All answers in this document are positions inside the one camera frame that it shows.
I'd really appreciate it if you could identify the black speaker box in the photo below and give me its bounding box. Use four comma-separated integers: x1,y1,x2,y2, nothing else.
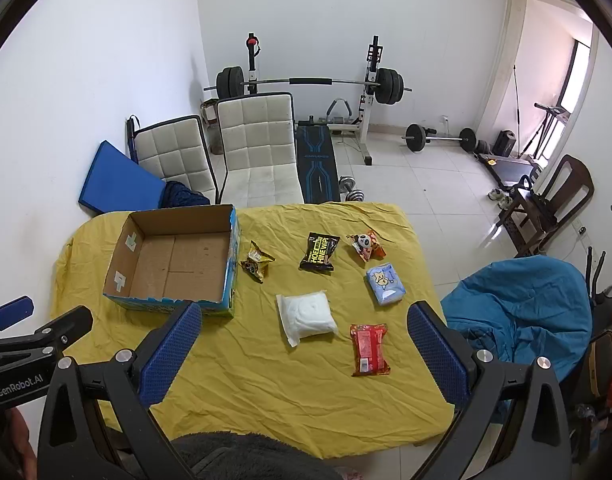
493,130,518,157

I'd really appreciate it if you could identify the blue foam mat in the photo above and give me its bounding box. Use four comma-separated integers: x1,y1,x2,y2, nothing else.
78,140,168,215

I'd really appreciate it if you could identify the blue bean bag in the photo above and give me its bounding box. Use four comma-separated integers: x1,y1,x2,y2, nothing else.
440,255,594,411

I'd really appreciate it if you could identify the large white quilted chair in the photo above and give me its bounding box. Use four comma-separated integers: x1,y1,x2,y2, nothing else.
216,92,305,209

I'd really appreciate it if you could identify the window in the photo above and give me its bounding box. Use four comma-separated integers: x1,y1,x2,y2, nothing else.
561,40,594,111

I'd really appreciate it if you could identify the brown wooden stool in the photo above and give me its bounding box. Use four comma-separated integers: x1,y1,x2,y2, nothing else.
201,100,224,156

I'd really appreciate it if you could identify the light blue tissue pack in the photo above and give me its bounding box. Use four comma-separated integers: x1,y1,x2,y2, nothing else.
366,262,406,306

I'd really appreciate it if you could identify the cardboard box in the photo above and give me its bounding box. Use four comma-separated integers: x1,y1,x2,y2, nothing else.
102,204,242,318

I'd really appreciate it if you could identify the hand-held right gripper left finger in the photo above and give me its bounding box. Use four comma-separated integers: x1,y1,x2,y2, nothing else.
37,301,203,480

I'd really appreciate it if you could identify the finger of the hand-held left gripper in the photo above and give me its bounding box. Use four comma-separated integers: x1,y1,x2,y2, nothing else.
0,305,94,361
0,296,35,333

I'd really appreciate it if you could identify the yellow brown snack packet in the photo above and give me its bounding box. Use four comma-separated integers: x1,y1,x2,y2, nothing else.
239,241,276,279

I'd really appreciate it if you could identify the thin black pole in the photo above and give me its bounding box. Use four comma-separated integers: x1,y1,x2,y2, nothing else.
512,64,523,151

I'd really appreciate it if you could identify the black wipes packet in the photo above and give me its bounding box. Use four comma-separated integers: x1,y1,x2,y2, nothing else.
299,232,341,272

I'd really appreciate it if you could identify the small white quilted chair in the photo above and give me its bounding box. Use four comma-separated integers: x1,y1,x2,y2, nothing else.
134,115,218,206

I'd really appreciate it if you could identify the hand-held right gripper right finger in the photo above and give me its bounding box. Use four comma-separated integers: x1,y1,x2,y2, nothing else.
407,301,573,480

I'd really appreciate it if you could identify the dark blue cloth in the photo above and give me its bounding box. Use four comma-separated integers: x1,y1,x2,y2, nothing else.
158,181,212,209

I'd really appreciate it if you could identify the orange panda snack packet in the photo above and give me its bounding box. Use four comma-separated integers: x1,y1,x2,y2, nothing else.
347,230,388,262

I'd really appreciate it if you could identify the black folded stand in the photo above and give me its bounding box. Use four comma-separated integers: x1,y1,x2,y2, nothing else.
583,247,609,301

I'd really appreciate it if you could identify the black and blue weight bench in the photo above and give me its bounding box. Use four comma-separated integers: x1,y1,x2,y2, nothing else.
293,115,342,204

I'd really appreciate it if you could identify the person's left forearm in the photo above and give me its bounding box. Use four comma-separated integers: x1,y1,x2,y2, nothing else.
0,407,39,480

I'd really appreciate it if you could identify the person's grey fleece clothing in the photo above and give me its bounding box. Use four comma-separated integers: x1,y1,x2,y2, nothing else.
171,430,337,480

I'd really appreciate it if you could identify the black treadmill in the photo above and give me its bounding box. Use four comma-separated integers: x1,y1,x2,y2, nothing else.
478,102,572,186

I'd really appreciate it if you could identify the black and blue stick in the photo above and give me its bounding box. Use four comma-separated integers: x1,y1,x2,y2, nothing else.
126,115,139,163

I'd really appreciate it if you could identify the yellow tablecloth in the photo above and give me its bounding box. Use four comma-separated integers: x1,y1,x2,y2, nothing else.
56,201,454,460

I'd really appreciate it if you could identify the long barbell with black plates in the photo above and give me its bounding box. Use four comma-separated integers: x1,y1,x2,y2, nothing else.
203,66,413,106

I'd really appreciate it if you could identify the white soft pack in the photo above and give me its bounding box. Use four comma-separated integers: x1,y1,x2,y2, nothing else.
276,290,339,348

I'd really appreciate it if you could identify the dark wooden chair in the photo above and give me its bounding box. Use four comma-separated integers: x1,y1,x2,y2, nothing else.
497,155,596,256

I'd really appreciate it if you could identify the short barbell with black plates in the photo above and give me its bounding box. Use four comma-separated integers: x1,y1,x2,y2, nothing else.
402,123,477,153

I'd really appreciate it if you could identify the red snack packet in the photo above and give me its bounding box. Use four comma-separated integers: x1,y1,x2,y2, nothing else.
350,323,390,377

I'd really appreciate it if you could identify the grey exercise handle frame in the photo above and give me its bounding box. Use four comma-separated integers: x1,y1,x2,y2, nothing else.
326,98,359,133

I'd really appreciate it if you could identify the white barbell rack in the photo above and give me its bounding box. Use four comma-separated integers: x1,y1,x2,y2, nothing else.
243,33,385,167

